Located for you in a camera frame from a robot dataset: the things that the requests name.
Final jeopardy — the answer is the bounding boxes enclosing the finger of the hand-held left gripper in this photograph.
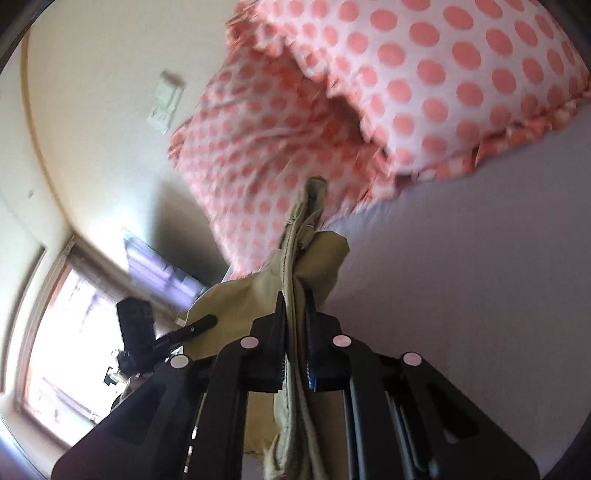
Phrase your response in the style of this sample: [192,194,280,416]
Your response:
[156,315,219,355]

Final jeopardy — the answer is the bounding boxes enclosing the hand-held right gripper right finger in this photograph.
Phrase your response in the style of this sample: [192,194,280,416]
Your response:
[302,291,542,480]

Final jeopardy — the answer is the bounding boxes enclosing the pink polka dot pillow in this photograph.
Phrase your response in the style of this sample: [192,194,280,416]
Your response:
[167,45,400,283]

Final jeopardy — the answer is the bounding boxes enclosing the lavender bed sheet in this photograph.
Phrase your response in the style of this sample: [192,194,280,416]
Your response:
[222,108,591,480]

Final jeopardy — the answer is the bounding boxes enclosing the white wall outlet plate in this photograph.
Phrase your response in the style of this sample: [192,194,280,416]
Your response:
[147,105,177,134]

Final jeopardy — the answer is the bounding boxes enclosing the dark wall-mounted screen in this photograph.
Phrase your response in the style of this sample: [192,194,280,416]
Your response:
[121,226,209,315]

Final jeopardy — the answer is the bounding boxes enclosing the khaki pants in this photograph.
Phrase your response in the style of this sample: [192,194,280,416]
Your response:
[178,176,352,480]

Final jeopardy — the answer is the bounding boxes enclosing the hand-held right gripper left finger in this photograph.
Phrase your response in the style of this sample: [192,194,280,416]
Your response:
[51,291,288,480]

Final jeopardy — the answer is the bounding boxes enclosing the window with wooden frame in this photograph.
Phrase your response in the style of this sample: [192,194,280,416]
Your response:
[13,234,139,428]

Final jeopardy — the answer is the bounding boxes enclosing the white pillow with pink dots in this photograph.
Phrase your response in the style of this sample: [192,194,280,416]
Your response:
[225,0,591,182]

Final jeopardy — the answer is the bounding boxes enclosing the white wall switch plate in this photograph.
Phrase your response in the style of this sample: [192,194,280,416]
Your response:
[156,69,186,110]

